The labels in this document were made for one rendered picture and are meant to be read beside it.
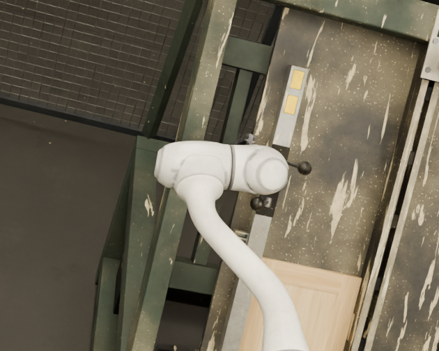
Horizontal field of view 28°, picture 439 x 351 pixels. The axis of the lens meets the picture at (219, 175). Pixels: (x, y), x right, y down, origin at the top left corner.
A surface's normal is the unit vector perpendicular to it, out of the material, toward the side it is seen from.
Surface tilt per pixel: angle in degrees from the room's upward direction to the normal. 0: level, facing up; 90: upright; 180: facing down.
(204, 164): 22
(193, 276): 59
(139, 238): 0
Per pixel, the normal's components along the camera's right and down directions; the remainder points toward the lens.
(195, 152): 0.14, -0.57
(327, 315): 0.17, 0.14
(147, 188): 0.29, -0.77
